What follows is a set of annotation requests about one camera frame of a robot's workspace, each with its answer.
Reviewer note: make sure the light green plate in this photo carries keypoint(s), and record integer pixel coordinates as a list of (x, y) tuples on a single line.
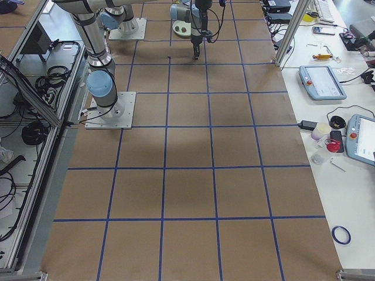
[(182, 24)]

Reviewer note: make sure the white paper cup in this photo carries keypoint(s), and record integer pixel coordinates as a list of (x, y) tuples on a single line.
[(321, 129)]

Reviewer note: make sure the silver allen key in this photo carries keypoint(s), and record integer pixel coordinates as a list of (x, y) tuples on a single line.
[(336, 165)]

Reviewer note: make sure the far teach pendant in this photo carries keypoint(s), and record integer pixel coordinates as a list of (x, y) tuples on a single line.
[(321, 83)]

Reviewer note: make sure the black smartphone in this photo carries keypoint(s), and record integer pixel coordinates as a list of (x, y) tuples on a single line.
[(318, 30)]

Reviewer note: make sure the black power adapter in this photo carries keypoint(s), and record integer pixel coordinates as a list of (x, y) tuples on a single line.
[(307, 125)]

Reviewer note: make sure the white keyboard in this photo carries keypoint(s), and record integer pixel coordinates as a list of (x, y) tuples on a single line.
[(323, 9)]

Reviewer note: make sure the black round dish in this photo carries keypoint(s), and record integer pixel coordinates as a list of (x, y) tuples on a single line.
[(337, 122)]

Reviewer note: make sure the red emergency stop button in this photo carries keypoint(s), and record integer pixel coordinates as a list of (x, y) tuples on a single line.
[(333, 146)]

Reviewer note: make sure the blue tape roll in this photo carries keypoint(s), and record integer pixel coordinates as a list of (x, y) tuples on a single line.
[(341, 235)]

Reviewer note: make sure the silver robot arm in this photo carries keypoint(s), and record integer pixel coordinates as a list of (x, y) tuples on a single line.
[(164, 14), (84, 14)]

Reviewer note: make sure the near teach pendant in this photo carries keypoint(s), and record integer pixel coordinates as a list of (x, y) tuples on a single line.
[(360, 139)]

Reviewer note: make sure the teach pendant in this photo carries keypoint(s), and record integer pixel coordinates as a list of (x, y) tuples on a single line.
[(321, 83), (360, 139)]

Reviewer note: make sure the black monitor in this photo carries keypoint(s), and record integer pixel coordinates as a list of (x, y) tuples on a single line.
[(38, 43)]

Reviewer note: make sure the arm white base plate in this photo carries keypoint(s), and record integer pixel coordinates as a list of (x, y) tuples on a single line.
[(120, 116), (133, 29)]

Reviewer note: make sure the aluminium frame post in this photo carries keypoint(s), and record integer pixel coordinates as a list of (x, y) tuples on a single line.
[(297, 16)]

